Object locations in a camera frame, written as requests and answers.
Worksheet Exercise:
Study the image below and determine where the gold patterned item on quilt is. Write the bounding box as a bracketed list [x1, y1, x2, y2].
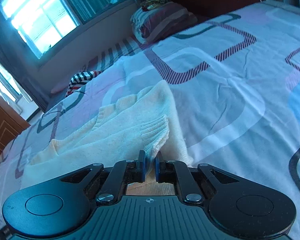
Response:
[140, 0, 170, 11]

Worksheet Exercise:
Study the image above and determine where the bedroom window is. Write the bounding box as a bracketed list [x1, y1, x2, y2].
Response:
[0, 0, 130, 60]

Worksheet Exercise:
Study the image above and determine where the brown wooden door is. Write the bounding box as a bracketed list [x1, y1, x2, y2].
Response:
[0, 99, 30, 155]

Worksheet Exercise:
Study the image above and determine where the patterned bed sheet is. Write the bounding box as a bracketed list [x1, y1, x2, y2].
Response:
[0, 1, 300, 239]

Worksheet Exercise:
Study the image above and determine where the striped folded quilt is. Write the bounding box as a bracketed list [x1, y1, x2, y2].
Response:
[130, 2, 197, 44]

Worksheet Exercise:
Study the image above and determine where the striped mattress cover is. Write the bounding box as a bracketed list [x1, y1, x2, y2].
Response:
[51, 36, 147, 94]

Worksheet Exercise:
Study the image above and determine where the black white striped cloth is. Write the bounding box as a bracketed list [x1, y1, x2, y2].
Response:
[65, 70, 102, 97]

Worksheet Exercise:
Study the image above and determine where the cream knit sweater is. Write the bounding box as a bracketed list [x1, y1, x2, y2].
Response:
[21, 80, 193, 189]

